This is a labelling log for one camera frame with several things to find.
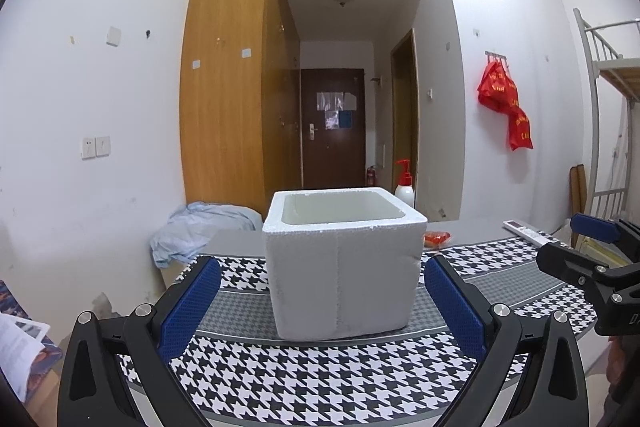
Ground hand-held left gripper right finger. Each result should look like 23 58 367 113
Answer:
424 255 591 427

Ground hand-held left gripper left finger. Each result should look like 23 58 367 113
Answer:
56 256 222 427

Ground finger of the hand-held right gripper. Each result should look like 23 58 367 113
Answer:
570 213 640 253
535 242 640 291

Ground white foam box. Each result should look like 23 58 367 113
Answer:
262 187 429 342

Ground wooden boards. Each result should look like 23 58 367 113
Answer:
570 164 588 248

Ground white remote control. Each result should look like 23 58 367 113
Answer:
501 219 558 248

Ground red snack packet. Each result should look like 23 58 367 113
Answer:
422 231 452 250

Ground light blue bedding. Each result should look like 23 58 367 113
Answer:
150 202 263 270

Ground white hanging cloth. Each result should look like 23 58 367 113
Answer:
612 97 632 188

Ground small red plastic bag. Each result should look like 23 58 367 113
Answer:
507 107 534 152

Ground grey metal bunk bed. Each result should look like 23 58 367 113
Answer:
572 8 640 228

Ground white pump bottle red cap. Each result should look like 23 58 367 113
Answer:
394 159 416 208

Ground black white houndstooth mat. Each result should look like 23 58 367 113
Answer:
117 241 598 427

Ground large red plastic bag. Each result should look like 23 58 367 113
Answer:
476 61 521 114

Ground white printed paper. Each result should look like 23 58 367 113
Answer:
0 313 51 400

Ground magazines on floor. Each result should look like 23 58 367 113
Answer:
0 279 66 383

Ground dark brown door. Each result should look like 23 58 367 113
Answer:
300 68 366 188

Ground wooden side door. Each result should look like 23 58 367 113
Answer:
390 28 420 195

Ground wooden wardrobe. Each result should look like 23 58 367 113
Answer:
180 0 303 220

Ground white paper notice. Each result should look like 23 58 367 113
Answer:
316 91 357 112

